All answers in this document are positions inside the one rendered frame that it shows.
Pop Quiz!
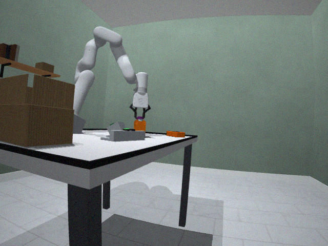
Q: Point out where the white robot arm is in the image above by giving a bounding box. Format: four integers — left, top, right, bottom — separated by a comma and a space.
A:
73, 27, 148, 117

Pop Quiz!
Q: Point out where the brown cardboard box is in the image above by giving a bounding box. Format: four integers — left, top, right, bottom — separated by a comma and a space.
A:
0, 74, 75, 147

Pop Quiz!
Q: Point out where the grey rectangular panel with round recesses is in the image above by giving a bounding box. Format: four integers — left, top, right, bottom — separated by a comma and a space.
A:
100, 129, 145, 141

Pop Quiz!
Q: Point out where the grey key housing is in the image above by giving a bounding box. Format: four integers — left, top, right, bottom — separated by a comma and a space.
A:
107, 122, 126, 133

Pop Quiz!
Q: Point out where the orange digital multimeter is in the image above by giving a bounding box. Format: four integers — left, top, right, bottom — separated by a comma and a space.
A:
167, 131, 185, 137

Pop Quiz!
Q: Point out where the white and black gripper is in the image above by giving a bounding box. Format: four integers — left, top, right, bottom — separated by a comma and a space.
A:
130, 91, 151, 119

